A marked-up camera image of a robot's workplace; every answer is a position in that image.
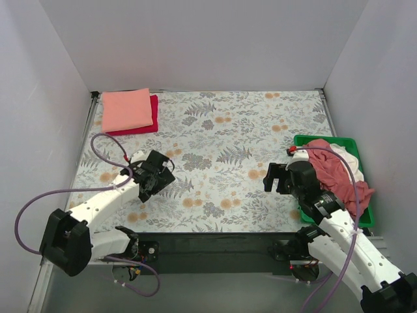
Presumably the floral patterned table mat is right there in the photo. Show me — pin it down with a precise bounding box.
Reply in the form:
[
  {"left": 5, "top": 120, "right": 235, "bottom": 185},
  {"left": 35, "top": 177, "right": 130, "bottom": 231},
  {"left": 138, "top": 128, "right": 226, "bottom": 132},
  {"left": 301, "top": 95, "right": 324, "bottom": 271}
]
[{"left": 74, "top": 91, "right": 331, "bottom": 232}]

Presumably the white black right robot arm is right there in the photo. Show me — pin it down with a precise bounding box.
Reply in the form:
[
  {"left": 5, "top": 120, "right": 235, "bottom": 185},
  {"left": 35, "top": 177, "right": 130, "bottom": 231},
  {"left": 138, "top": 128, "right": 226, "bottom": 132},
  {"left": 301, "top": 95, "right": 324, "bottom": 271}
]
[{"left": 263, "top": 161, "right": 416, "bottom": 312}]

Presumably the salmon pink t shirt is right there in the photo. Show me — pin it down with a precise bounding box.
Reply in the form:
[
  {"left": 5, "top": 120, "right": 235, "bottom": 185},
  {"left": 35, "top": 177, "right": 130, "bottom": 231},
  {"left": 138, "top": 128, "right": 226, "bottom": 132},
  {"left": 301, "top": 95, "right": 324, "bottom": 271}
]
[{"left": 101, "top": 89, "right": 153, "bottom": 133}]

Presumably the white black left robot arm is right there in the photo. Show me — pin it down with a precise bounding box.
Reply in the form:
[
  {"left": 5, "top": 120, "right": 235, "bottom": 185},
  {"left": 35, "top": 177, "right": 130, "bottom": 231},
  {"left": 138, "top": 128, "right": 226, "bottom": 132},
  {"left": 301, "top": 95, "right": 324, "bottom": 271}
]
[{"left": 40, "top": 161, "right": 175, "bottom": 276}]

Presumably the aluminium frame rail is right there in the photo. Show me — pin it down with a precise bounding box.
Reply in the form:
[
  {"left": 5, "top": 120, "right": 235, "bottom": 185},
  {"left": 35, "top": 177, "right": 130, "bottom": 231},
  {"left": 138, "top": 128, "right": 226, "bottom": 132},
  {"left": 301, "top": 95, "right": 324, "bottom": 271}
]
[{"left": 27, "top": 237, "right": 408, "bottom": 313}]

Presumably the white t shirt in tray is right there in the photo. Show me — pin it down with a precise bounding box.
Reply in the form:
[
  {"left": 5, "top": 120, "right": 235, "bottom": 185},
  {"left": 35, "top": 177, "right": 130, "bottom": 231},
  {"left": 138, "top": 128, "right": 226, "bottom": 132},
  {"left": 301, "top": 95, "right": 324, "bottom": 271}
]
[{"left": 330, "top": 143, "right": 364, "bottom": 183}]

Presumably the green plastic tray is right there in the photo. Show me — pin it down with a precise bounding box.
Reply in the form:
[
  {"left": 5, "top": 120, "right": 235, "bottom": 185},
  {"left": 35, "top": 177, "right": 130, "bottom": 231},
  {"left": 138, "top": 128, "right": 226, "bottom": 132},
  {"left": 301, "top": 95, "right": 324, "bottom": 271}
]
[{"left": 291, "top": 135, "right": 375, "bottom": 228}]

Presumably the folded red t shirt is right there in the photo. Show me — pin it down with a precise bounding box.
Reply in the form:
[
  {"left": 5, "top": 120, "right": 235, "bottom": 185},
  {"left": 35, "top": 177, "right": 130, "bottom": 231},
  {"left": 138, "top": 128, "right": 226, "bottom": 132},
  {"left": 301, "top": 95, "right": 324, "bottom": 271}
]
[{"left": 108, "top": 95, "right": 158, "bottom": 136}]

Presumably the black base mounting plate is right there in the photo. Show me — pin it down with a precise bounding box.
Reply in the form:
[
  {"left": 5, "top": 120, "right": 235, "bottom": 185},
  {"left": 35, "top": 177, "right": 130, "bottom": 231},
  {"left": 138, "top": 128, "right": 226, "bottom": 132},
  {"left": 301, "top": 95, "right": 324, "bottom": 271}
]
[{"left": 116, "top": 232, "right": 321, "bottom": 281}]

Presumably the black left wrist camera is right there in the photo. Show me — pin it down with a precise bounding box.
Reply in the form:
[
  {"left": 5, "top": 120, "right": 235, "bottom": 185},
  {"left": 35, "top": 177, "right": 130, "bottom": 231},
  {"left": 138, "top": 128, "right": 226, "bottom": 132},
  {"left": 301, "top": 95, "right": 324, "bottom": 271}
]
[{"left": 146, "top": 150, "right": 169, "bottom": 170}]

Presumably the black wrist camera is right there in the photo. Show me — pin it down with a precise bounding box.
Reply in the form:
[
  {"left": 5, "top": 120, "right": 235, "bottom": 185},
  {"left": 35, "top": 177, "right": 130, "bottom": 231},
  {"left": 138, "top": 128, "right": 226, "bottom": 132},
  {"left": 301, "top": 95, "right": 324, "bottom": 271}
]
[
  {"left": 146, "top": 150, "right": 169, "bottom": 170},
  {"left": 288, "top": 161, "right": 320, "bottom": 191}
]

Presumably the dusty rose t shirt in tray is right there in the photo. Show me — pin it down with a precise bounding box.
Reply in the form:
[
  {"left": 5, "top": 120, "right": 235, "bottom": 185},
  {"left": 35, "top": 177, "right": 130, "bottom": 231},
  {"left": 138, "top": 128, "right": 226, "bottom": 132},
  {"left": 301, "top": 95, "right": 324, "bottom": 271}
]
[{"left": 307, "top": 139, "right": 375, "bottom": 218}]

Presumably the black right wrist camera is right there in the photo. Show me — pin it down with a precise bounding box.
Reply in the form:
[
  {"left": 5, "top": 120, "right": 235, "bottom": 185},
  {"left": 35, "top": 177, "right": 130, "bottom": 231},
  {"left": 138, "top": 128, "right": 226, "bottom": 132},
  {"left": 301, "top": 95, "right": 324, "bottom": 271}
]
[{"left": 288, "top": 161, "right": 320, "bottom": 191}]

